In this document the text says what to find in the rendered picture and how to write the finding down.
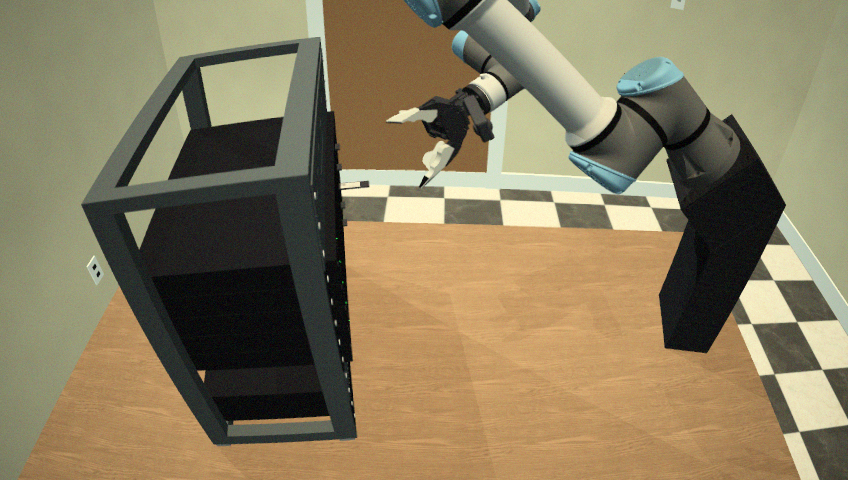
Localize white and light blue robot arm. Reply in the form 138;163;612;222
404;0;740;194

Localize dark grey server rack frame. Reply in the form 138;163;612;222
81;37;357;446

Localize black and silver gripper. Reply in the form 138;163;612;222
386;84;491;188

